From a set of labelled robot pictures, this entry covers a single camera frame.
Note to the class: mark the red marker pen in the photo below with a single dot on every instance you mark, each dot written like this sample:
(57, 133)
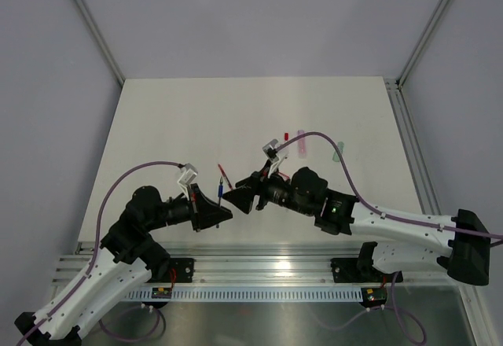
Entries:
(225, 176)

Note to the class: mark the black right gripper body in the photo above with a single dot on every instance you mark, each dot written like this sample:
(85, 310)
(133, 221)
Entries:
(267, 187)

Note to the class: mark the left aluminium frame post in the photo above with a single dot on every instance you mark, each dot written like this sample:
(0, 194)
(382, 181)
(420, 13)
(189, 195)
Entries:
(85, 14)

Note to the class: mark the green highlighter pen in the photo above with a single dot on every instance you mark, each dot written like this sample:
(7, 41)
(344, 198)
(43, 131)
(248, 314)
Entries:
(338, 152)

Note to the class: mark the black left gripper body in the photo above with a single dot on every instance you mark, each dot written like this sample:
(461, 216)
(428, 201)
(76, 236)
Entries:
(193, 204)

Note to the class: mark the right side aluminium rail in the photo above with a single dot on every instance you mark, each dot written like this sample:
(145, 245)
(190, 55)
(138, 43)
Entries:
(421, 178)

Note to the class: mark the white slotted cable duct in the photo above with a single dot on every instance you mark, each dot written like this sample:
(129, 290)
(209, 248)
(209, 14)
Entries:
(248, 294)

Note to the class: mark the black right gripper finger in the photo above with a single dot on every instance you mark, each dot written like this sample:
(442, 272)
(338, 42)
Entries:
(242, 198)
(251, 181)

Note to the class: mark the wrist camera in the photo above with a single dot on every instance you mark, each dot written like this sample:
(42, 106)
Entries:
(275, 155)
(186, 176)

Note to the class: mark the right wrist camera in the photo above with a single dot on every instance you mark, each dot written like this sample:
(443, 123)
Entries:
(275, 155)

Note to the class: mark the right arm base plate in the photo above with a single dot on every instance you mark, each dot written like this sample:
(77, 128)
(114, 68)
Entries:
(352, 270)

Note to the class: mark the aluminium rail base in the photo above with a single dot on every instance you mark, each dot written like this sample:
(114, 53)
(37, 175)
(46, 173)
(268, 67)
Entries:
(290, 265)

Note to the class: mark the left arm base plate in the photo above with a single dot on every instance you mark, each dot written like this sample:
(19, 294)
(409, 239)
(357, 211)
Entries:
(177, 270)

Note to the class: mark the pink highlighter pen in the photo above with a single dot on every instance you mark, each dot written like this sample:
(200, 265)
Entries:
(301, 144)

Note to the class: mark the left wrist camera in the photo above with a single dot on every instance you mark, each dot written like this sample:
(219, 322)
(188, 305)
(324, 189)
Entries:
(186, 176)

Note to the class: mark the right aluminium frame post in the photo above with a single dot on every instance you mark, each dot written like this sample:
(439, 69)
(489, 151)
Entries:
(434, 21)

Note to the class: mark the aluminium frame post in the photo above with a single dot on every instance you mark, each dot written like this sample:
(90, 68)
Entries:
(85, 14)
(434, 21)

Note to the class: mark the blue ballpoint pen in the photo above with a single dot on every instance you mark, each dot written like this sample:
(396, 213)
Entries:
(220, 191)

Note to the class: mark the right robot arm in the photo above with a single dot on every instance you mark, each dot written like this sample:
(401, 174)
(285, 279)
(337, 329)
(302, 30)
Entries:
(458, 245)

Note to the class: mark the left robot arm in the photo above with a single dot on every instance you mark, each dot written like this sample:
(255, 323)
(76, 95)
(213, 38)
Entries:
(125, 258)

